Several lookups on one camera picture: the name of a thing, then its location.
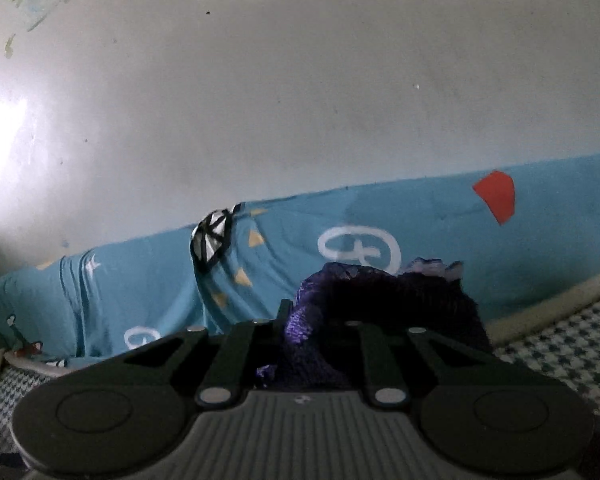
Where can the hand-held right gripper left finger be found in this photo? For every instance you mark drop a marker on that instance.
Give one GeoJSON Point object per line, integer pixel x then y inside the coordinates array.
{"type": "Point", "coordinates": [235, 360]}

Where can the teal printed bed bumper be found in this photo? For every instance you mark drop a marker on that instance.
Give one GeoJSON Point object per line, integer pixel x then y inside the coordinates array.
{"type": "Point", "coordinates": [380, 220]}

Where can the purple patterned shirt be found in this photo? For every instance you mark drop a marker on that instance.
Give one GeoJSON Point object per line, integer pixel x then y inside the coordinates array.
{"type": "Point", "coordinates": [405, 300]}

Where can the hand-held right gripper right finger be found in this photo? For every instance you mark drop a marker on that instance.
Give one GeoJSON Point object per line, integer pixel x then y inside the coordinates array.
{"type": "Point", "coordinates": [380, 360]}

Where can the houndstooth bed mat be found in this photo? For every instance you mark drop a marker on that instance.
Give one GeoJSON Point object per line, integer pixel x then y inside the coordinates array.
{"type": "Point", "coordinates": [570, 340]}

